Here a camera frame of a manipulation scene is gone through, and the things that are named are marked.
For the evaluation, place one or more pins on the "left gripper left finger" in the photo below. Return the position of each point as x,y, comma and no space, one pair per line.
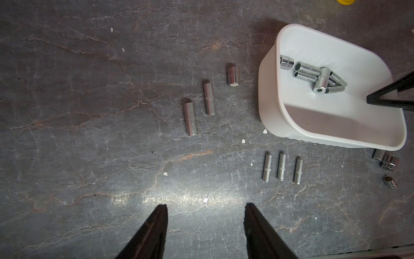
149,241

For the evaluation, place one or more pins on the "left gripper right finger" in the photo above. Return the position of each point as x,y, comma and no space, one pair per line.
263,242

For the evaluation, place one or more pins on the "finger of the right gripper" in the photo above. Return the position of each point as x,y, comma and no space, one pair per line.
403,84
401,104

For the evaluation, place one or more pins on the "large wide chrome socket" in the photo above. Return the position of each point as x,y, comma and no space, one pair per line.
389,162

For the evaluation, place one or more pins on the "long thin chrome socket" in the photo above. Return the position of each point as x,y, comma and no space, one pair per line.
267,167

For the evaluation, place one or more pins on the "white plastic storage box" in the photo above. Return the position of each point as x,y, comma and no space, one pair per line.
289,108

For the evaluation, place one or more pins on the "large long chrome socket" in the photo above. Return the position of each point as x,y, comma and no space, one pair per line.
190,118

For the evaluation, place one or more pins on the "medium long chrome socket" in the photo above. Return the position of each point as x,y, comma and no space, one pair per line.
209,99

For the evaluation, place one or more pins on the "short chrome socket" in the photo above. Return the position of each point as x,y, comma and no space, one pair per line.
233,75

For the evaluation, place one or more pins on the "long chrome socket in box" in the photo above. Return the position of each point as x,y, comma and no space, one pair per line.
305,77

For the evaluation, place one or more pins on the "yellow pen holder cup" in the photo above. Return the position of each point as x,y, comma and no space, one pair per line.
346,2

